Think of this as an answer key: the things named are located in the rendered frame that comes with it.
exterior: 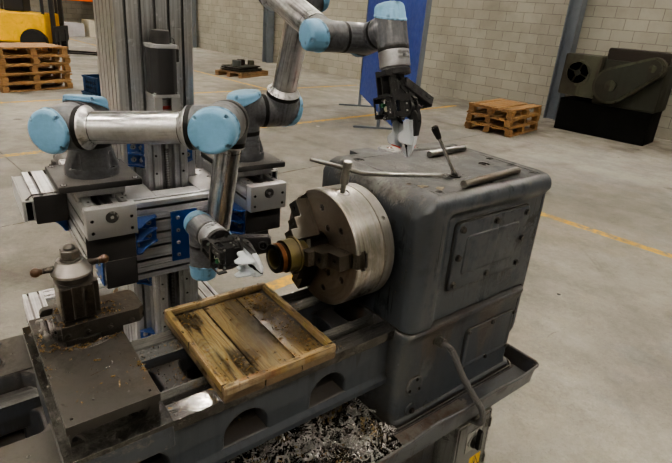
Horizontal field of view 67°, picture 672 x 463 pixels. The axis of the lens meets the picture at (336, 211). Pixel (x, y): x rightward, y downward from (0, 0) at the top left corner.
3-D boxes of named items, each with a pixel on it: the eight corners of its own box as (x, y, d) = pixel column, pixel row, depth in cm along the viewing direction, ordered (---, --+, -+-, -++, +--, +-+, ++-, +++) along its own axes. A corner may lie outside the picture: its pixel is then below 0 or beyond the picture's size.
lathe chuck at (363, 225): (307, 259, 158) (321, 166, 144) (372, 318, 137) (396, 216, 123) (283, 266, 153) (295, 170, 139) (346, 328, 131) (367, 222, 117)
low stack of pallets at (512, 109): (494, 120, 968) (499, 97, 952) (538, 129, 915) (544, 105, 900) (462, 127, 879) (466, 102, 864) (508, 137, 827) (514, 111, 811)
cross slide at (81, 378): (101, 307, 128) (100, 291, 126) (162, 412, 97) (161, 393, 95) (25, 327, 118) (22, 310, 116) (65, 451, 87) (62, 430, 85)
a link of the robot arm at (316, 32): (242, -45, 147) (316, 16, 115) (277, -40, 152) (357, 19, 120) (238, -3, 153) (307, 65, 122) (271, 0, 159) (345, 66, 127)
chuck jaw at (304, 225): (320, 236, 139) (307, 196, 141) (330, 231, 135) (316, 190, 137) (286, 244, 133) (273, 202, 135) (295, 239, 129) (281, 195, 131)
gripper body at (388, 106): (374, 122, 124) (369, 72, 122) (399, 120, 129) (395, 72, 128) (396, 119, 118) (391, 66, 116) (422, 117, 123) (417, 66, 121)
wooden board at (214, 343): (263, 293, 152) (263, 281, 151) (335, 358, 126) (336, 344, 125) (164, 322, 134) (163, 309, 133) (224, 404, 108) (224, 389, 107)
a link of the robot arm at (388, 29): (390, 10, 127) (412, -1, 119) (395, 55, 128) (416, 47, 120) (364, 8, 123) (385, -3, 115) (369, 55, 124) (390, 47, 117)
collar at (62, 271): (87, 260, 110) (86, 247, 109) (97, 275, 105) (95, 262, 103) (46, 268, 106) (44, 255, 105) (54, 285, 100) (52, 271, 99)
